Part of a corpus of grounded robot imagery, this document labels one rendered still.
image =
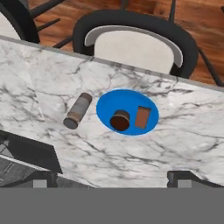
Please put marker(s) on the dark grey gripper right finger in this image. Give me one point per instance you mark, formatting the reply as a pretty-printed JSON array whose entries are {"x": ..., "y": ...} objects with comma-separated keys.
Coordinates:
[{"x": 182, "y": 179}]

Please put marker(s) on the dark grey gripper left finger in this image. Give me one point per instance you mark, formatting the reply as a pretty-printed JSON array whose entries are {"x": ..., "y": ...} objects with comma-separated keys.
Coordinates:
[{"x": 43, "y": 179}]

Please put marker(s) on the brown chocolate bar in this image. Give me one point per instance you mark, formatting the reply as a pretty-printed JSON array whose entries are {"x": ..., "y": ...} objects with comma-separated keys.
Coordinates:
[{"x": 142, "y": 117}]

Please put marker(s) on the grey brown cinnamon bottle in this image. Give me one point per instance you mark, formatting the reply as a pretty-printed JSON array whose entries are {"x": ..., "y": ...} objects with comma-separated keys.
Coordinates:
[{"x": 77, "y": 111}]

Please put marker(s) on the blue round plate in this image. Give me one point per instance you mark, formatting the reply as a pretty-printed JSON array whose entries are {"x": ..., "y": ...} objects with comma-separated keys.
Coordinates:
[{"x": 122, "y": 100}]

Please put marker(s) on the dark grey flat panel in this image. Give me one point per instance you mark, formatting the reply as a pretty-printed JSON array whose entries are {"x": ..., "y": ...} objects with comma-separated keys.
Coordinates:
[{"x": 29, "y": 151}]

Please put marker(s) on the black chair with cream seat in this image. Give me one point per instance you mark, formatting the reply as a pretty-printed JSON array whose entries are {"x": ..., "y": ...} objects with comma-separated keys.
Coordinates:
[
  {"x": 11, "y": 20},
  {"x": 137, "y": 49}
]

